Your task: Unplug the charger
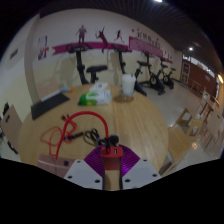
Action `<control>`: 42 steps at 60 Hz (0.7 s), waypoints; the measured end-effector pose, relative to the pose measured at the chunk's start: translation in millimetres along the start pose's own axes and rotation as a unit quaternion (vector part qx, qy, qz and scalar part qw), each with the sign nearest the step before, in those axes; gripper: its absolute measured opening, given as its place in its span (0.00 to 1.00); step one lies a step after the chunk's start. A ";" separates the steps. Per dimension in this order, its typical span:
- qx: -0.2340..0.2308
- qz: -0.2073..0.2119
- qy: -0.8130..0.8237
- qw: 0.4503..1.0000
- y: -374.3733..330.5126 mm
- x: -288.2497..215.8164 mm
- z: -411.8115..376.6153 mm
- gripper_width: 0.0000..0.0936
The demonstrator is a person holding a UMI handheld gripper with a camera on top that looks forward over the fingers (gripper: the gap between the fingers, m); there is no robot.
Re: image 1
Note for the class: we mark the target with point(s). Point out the white tissue pack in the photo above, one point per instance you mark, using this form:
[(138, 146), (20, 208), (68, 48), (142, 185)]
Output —
[(99, 87)]

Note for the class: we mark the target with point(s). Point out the white wall poster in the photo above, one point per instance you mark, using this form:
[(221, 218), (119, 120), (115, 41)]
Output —
[(43, 41)]

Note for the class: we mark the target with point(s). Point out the green wet wipes pack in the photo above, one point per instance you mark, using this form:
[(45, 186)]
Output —
[(88, 99)]

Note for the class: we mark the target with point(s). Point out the pale wooden chair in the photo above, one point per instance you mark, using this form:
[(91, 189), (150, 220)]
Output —
[(46, 88)]

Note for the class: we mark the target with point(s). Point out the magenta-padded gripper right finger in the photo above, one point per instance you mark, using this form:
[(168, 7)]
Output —
[(130, 161)]

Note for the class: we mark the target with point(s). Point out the purple orange wall poster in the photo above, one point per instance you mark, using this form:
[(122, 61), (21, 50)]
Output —
[(43, 54)]

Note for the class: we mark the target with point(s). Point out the grey wall plaque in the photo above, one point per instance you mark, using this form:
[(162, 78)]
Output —
[(14, 54)]

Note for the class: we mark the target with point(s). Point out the white marker pen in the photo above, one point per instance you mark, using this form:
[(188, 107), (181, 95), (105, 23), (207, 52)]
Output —
[(65, 90)]

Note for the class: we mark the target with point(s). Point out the black bag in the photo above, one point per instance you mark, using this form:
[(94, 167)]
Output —
[(10, 146)]

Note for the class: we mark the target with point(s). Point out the red charger block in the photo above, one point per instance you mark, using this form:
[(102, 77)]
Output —
[(111, 155)]

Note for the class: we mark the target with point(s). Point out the white paper cup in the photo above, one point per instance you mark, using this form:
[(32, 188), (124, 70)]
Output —
[(128, 85)]

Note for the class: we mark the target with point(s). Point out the round brown coaster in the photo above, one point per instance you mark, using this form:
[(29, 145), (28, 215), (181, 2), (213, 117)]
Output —
[(121, 99)]

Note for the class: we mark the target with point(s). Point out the reddish brown wooden counter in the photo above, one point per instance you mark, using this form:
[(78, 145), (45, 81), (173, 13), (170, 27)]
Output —
[(200, 78)]

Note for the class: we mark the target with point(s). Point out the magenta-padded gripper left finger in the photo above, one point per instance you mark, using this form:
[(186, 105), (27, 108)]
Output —
[(94, 161)]

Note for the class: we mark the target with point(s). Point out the black flat pad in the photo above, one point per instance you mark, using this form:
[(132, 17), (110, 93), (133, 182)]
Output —
[(48, 106)]

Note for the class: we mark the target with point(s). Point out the round ceiling light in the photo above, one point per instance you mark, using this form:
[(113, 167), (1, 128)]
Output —
[(190, 48), (158, 1)]

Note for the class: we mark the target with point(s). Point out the group of wooden chairs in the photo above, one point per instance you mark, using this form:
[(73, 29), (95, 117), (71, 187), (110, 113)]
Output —
[(208, 110)]

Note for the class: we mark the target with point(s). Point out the light wooden chair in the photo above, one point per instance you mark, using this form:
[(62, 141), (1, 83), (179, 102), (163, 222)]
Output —
[(178, 143)]

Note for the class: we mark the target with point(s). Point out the magenta sports wall decal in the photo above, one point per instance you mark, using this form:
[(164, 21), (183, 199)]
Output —
[(63, 48)]

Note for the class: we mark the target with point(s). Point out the open-backed wooden chair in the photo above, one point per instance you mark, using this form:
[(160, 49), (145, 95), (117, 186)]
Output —
[(185, 118)]

